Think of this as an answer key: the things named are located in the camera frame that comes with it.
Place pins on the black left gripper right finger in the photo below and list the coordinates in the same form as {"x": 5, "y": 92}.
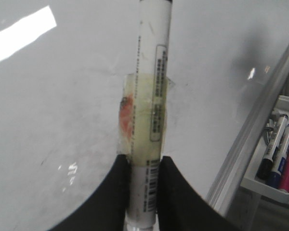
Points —
{"x": 180, "y": 208}

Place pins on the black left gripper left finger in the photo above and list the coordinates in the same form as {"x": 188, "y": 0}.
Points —
{"x": 105, "y": 209}

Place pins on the white black-tipped whiteboard marker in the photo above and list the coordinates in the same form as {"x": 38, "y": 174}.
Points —
{"x": 142, "y": 114}

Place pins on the black-capped whiteboard marker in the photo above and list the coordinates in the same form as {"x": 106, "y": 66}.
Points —
{"x": 269, "y": 155}

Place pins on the blue-capped whiteboard marker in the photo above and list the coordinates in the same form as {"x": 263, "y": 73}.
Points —
{"x": 279, "y": 160}

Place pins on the grey marker tray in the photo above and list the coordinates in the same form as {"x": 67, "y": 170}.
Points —
{"x": 250, "y": 180}

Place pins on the white whiteboard with aluminium frame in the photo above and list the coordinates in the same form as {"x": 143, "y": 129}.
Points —
{"x": 62, "y": 67}

